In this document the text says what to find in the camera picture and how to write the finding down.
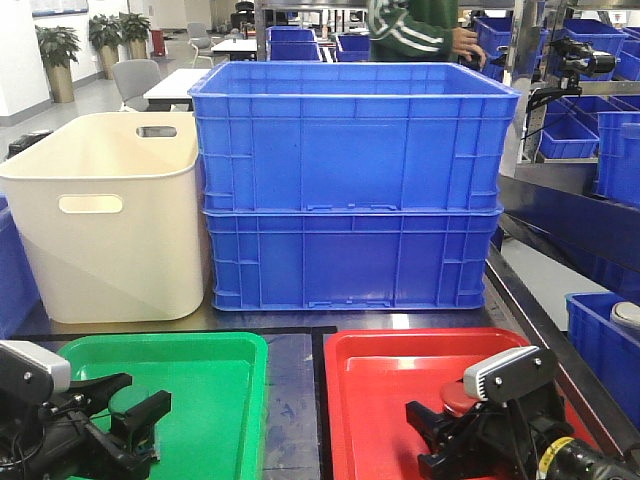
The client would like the blue stacked crate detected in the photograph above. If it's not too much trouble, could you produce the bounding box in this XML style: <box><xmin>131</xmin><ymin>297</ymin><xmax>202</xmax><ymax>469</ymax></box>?
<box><xmin>205</xmin><ymin>208</ymin><xmax>502</xmax><ymax>311</ymax></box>
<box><xmin>190</xmin><ymin>61</ymin><xmax>519</xmax><ymax>213</ymax></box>

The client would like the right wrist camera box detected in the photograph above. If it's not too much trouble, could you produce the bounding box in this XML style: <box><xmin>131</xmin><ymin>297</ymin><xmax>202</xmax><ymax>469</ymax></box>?
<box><xmin>462</xmin><ymin>345</ymin><xmax>558</xmax><ymax>403</ymax></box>

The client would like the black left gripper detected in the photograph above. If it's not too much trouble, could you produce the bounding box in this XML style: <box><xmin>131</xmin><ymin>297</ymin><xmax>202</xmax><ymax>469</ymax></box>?
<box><xmin>1</xmin><ymin>373</ymin><xmax>172</xmax><ymax>479</ymax></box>

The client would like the cream plastic basket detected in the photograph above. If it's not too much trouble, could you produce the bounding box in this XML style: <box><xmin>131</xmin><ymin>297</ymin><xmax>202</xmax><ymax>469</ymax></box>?
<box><xmin>1</xmin><ymin>112</ymin><xmax>208</xmax><ymax>324</ymax></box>

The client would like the red tray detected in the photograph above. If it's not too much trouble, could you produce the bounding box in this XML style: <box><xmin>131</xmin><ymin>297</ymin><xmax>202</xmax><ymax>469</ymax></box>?
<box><xmin>323</xmin><ymin>327</ymin><xmax>601</xmax><ymax>480</ymax></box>

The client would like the person in green jacket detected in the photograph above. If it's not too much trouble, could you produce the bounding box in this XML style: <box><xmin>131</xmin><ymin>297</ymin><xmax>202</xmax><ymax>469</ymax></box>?
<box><xmin>366</xmin><ymin>0</ymin><xmax>486</xmax><ymax>67</ymax></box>

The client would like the upper blue stacked crate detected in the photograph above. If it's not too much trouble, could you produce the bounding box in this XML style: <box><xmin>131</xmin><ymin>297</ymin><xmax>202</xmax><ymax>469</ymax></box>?
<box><xmin>190</xmin><ymin>61</ymin><xmax>519</xmax><ymax>213</ymax></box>

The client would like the grey office chair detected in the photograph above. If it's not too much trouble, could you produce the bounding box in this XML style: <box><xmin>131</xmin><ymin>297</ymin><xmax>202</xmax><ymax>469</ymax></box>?
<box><xmin>112</xmin><ymin>59</ymin><xmax>170</xmax><ymax>112</ymax></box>

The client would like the red round button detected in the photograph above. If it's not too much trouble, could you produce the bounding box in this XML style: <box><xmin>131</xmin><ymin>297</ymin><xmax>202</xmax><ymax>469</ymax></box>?
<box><xmin>440</xmin><ymin>381</ymin><xmax>477</xmax><ymax>417</ymax></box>

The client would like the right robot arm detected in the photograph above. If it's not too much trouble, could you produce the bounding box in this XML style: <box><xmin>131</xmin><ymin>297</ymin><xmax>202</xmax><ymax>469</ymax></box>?
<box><xmin>405</xmin><ymin>383</ymin><xmax>639</xmax><ymax>479</ymax></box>

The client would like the blue bin right foreground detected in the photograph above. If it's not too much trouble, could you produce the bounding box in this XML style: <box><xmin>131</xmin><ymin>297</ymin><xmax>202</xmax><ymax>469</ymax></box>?
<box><xmin>565</xmin><ymin>292</ymin><xmax>639</xmax><ymax>425</ymax></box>

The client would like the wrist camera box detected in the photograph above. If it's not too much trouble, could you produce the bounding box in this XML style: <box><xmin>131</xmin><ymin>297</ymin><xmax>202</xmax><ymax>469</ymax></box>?
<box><xmin>1</xmin><ymin>340</ymin><xmax>71</xmax><ymax>404</ymax></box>
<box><xmin>462</xmin><ymin>345</ymin><xmax>558</xmax><ymax>403</ymax></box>

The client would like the green tray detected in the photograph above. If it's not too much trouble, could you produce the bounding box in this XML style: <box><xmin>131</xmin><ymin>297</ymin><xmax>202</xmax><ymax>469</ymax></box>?
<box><xmin>59</xmin><ymin>332</ymin><xmax>268</xmax><ymax>479</ymax></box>

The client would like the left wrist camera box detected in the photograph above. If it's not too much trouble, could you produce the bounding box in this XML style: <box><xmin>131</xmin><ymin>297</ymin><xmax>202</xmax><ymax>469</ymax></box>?
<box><xmin>1</xmin><ymin>340</ymin><xmax>71</xmax><ymax>404</ymax></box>

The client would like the lower blue stacked crate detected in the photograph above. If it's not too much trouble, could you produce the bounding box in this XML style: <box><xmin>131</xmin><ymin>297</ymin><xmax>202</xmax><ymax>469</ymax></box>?
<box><xmin>205</xmin><ymin>208</ymin><xmax>502</xmax><ymax>311</ymax></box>

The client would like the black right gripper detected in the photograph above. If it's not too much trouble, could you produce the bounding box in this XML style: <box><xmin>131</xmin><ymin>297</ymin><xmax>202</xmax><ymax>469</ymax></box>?
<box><xmin>405</xmin><ymin>383</ymin><xmax>574</xmax><ymax>480</ymax></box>

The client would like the potted plant left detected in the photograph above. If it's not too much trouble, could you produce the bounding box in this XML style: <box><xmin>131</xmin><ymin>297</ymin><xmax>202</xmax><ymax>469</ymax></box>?
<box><xmin>35</xmin><ymin>26</ymin><xmax>80</xmax><ymax>103</ymax></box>

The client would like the white table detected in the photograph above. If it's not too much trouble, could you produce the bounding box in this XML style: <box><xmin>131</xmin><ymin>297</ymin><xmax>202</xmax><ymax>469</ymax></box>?
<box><xmin>143</xmin><ymin>68</ymin><xmax>209</xmax><ymax>111</ymax></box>

